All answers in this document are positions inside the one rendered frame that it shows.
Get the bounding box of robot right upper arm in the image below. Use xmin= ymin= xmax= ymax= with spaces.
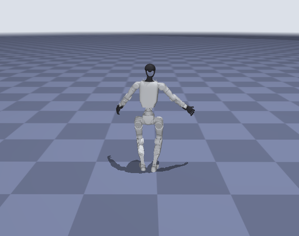
xmin=158 ymin=83 xmax=176 ymax=102

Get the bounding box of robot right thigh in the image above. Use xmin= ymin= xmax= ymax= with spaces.
xmin=154 ymin=117 xmax=163 ymax=145

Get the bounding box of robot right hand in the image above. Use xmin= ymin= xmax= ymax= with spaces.
xmin=182 ymin=105 xmax=195 ymax=116

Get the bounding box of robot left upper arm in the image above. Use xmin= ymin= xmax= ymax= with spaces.
xmin=125 ymin=82 xmax=140 ymax=100

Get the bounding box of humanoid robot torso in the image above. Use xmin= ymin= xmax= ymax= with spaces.
xmin=139 ymin=80 xmax=159 ymax=125

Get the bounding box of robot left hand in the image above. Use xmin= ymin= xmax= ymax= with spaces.
xmin=116 ymin=105 xmax=123 ymax=115

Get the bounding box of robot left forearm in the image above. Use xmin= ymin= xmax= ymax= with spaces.
xmin=119 ymin=94 xmax=128 ymax=107

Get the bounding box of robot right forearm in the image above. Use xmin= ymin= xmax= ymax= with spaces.
xmin=174 ymin=94 xmax=187 ymax=109

